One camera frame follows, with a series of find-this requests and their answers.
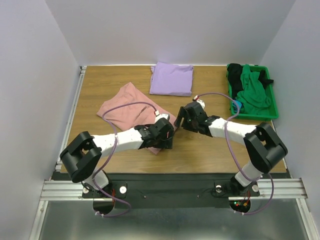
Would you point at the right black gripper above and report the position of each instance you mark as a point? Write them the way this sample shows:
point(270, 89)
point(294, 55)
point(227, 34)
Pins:
point(184, 117)

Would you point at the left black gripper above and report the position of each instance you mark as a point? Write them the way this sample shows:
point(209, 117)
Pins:
point(167, 143)

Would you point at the pink printed t shirt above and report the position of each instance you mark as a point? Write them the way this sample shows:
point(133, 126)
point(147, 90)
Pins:
point(129, 108)

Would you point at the purple t shirt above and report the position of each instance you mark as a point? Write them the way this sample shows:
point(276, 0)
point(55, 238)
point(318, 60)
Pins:
point(171, 80)

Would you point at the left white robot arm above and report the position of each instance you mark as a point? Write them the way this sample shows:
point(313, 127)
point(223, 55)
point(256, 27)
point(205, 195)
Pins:
point(81, 156)

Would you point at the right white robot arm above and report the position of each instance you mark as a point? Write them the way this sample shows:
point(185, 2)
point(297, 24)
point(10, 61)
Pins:
point(264, 147)

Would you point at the blue garment in bin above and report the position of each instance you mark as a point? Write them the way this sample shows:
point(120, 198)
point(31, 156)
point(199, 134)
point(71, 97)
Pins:
point(236, 105)

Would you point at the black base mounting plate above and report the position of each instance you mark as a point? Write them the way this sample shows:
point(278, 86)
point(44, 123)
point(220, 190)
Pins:
point(172, 190)

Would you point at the black t shirt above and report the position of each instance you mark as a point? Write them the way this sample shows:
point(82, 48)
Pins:
point(234, 71)

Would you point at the green t shirt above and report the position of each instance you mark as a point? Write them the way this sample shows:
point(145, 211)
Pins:
point(253, 96)

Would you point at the green plastic bin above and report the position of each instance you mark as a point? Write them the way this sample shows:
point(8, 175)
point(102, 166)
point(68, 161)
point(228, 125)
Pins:
point(273, 110)

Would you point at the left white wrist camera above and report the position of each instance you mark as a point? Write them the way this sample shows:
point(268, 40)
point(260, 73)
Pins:
point(159, 116)

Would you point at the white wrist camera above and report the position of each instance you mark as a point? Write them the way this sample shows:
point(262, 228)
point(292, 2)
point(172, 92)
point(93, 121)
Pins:
point(198, 100)
point(159, 116)

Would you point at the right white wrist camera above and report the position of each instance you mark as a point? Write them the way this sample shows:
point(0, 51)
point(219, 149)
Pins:
point(198, 100)

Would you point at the left aluminium rail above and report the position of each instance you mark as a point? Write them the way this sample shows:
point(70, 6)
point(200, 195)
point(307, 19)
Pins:
point(66, 161)

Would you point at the aluminium rail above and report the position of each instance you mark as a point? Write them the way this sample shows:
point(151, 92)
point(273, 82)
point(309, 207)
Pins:
point(284, 188)
point(66, 161)

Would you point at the right aluminium rail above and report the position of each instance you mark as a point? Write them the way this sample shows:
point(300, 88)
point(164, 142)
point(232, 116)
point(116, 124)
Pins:
point(284, 188)

